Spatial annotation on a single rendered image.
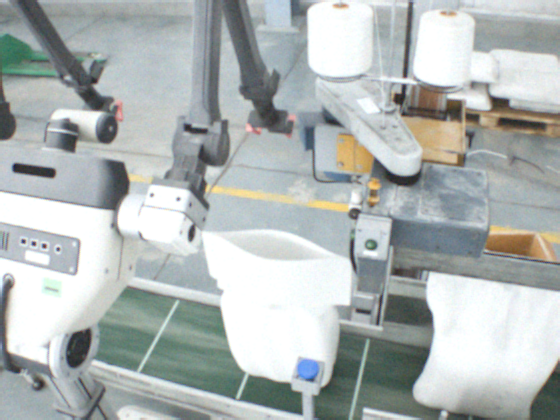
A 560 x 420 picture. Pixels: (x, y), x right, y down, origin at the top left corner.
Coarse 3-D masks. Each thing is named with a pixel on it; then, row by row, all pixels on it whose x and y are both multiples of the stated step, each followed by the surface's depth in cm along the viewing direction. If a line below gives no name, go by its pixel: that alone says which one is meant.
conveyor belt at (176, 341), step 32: (128, 320) 215; (160, 320) 214; (192, 320) 214; (96, 352) 202; (128, 352) 202; (160, 352) 201; (192, 352) 201; (224, 352) 200; (352, 352) 197; (384, 352) 196; (416, 352) 194; (192, 384) 189; (224, 384) 189; (256, 384) 188; (288, 384) 187; (352, 384) 186; (384, 384) 185; (544, 384) 178; (320, 416) 176; (352, 416) 175; (416, 416) 173; (448, 416) 172; (544, 416) 169
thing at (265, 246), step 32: (224, 256) 161; (256, 256) 149; (288, 256) 163; (320, 256) 153; (224, 288) 168; (256, 288) 159; (288, 288) 154; (320, 288) 155; (224, 320) 174; (256, 320) 166; (288, 320) 160; (320, 320) 159; (256, 352) 178; (288, 352) 170; (320, 352) 167
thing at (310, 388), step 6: (300, 360) 142; (294, 366) 141; (324, 366) 141; (294, 372) 139; (318, 372) 139; (324, 372) 144; (294, 378) 138; (318, 378) 137; (294, 384) 139; (300, 384) 138; (306, 384) 137; (312, 384) 137; (318, 384) 136; (294, 390) 141; (300, 390) 141; (306, 390) 140; (312, 390) 139; (318, 390) 139
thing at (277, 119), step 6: (270, 114) 142; (276, 114) 145; (282, 114) 148; (288, 114) 149; (252, 120) 149; (258, 120) 148; (264, 120) 144; (270, 120) 145; (276, 120) 147; (282, 120) 147; (252, 126) 148; (258, 126) 148; (264, 126) 147; (270, 126) 147; (276, 126) 147; (282, 126) 146
